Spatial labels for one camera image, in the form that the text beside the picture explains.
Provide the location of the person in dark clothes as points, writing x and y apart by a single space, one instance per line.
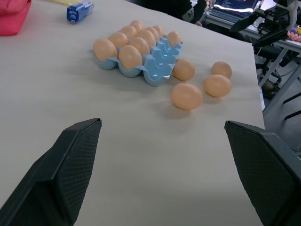
178 8

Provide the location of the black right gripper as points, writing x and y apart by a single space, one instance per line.
274 20

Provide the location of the yellow packet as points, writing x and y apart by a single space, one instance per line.
67 2

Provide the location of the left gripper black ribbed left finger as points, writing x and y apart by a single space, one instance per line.
58 179

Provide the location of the open laptop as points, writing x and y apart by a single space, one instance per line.
231 7

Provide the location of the light blue egg tray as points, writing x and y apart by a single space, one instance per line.
157 61

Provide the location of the blue snack packet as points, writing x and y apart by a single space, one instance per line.
79 12

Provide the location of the red fabric bag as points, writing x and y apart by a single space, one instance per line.
11 16

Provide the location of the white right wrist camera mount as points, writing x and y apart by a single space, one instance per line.
294 13

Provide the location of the brown egg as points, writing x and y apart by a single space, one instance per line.
187 96
118 39
104 50
130 57
184 69
147 37
173 38
138 26
128 31
153 32
140 45
136 22
158 29
217 85
221 69

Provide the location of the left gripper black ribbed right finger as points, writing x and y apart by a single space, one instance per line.
268 174

